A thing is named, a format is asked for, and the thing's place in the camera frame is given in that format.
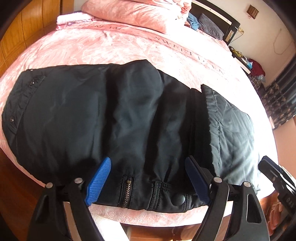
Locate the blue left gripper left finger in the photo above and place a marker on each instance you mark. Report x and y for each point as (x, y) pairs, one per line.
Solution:
(95, 186)

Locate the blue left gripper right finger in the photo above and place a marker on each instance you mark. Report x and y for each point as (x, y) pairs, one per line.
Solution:
(198, 180)

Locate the black quilted pants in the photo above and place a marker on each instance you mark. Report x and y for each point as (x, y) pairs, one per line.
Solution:
(61, 122)

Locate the dark patterned curtain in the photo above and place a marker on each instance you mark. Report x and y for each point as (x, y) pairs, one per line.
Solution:
(278, 98)

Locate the plaid cloth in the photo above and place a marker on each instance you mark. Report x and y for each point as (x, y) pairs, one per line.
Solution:
(256, 83)

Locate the dark red clothes pile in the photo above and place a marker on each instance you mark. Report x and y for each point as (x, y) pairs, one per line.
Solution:
(256, 69)

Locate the pink bed with sheet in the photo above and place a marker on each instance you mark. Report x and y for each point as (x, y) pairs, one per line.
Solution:
(191, 57)

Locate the black nightstand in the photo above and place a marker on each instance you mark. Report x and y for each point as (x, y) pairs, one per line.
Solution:
(242, 60)

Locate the dark grey pillow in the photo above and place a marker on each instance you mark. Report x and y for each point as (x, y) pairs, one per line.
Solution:
(209, 27)

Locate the black wooden headboard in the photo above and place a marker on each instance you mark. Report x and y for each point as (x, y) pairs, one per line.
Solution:
(223, 20)

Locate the blue garment on bed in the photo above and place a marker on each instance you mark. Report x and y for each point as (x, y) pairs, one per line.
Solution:
(192, 22)

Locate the folded pink comforter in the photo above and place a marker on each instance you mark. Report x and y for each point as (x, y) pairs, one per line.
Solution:
(160, 16)

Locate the folded white pink towel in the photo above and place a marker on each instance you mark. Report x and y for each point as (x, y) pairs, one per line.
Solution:
(74, 17)

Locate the wooden wardrobe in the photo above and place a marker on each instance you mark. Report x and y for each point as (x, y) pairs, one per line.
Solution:
(33, 21)

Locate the brown wall ornament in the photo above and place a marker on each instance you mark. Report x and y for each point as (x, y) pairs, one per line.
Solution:
(252, 11)

